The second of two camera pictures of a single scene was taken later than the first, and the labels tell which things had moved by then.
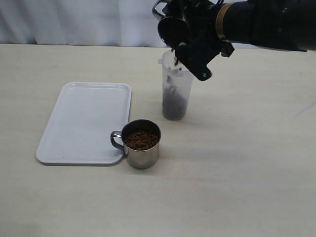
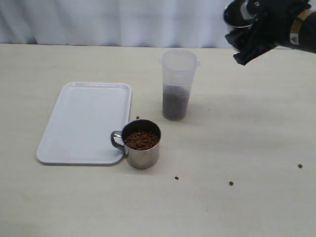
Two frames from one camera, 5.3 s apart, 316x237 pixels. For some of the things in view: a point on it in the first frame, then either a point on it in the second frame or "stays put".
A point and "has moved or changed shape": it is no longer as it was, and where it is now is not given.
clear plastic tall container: (177, 86) stays put
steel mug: (173, 31) has moved or changed shape
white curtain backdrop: (119, 23) stays put
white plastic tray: (79, 129) stays put
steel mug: (140, 138) stays put
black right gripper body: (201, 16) to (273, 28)
